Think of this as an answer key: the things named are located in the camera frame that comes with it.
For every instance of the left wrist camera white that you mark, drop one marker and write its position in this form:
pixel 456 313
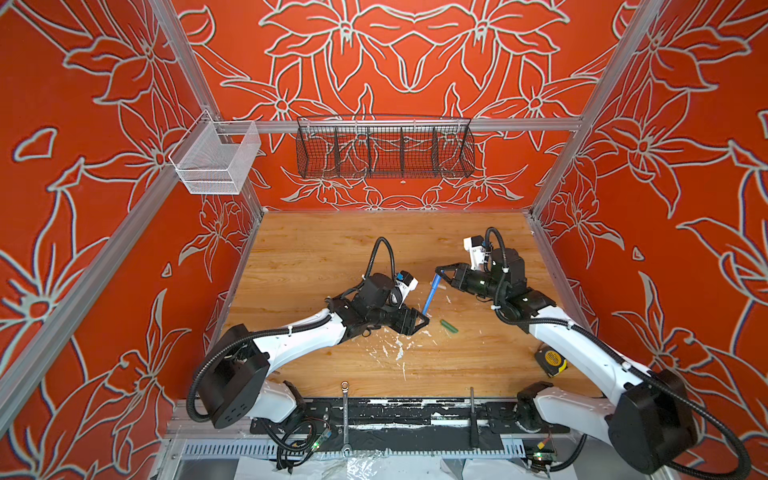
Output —
pixel 405 283

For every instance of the black clamp bar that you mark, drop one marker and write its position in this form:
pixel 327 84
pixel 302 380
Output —
pixel 473 422

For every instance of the black mounting base plate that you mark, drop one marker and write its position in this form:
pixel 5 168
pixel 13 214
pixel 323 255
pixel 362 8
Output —
pixel 423 423

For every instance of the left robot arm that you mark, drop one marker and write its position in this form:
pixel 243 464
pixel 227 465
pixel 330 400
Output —
pixel 232 381

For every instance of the silver wrench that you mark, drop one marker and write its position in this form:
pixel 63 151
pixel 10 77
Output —
pixel 346 447

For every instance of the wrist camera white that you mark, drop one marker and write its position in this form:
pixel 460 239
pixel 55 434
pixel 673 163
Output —
pixel 477 250
pixel 405 283

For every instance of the clear plastic bin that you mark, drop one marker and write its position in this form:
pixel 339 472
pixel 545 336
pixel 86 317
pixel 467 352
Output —
pixel 216 157

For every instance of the black wire basket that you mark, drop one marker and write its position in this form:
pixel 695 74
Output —
pixel 366 146

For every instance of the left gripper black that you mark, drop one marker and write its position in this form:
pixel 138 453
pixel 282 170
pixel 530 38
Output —
pixel 408 327

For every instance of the green pen cap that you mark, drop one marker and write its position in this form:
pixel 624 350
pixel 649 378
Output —
pixel 448 326

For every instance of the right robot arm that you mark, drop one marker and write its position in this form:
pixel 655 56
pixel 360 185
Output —
pixel 647 417

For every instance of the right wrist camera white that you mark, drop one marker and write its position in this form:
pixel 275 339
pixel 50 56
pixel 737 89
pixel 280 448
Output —
pixel 477 250

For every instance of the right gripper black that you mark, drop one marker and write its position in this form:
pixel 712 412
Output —
pixel 461 276

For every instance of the blue pen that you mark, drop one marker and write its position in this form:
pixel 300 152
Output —
pixel 433 288

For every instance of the yellow black tape measure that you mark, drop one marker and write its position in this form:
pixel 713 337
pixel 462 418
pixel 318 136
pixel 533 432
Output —
pixel 550 361

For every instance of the grey slotted cable duct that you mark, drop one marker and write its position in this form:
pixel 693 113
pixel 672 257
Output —
pixel 264 449

